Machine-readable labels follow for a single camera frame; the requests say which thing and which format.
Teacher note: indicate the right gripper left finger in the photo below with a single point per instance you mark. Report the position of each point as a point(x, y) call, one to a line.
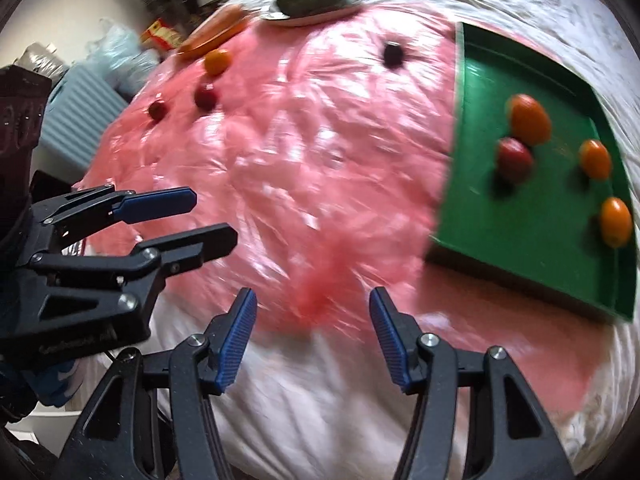
point(151, 412)

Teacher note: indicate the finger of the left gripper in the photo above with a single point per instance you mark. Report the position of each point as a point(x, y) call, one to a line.
point(165, 257)
point(95, 209)

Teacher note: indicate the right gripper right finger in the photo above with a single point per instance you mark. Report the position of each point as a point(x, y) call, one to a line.
point(510, 435)

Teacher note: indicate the red apple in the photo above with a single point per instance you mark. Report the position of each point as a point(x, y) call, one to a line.
point(205, 96)
point(514, 161)
point(157, 110)

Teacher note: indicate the orange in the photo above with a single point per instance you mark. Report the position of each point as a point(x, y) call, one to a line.
point(615, 222)
point(216, 62)
point(595, 160)

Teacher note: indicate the orange front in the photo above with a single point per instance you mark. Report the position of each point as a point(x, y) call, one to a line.
point(615, 222)

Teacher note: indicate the large orange tangerine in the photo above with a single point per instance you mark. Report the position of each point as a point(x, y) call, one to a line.
point(528, 120)

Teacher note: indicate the light blue radiator heater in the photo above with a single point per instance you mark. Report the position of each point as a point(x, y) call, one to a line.
point(79, 110)

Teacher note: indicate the clear plastic bags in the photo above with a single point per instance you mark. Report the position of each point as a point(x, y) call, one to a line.
point(119, 58)

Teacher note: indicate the grey printed bag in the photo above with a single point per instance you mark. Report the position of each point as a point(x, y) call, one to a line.
point(42, 61)

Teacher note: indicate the white bed sheet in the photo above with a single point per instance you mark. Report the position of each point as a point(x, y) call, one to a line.
point(272, 440)

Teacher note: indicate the yellow red rice bag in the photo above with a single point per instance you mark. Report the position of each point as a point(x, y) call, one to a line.
point(161, 37)

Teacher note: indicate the pink plastic sheet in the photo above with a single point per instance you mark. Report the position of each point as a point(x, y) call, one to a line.
point(331, 167)

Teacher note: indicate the orange plate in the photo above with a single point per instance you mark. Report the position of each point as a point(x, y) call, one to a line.
point(215, 35)

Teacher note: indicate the carrot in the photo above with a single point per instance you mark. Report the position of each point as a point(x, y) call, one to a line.
point(217, 25)

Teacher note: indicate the green tray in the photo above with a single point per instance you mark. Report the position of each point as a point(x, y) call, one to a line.
point(540, 237)

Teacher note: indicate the white plate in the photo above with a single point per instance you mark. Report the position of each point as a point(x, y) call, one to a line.
point(273, 15)

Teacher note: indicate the dark plum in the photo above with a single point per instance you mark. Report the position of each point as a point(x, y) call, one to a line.
point(393, 55)

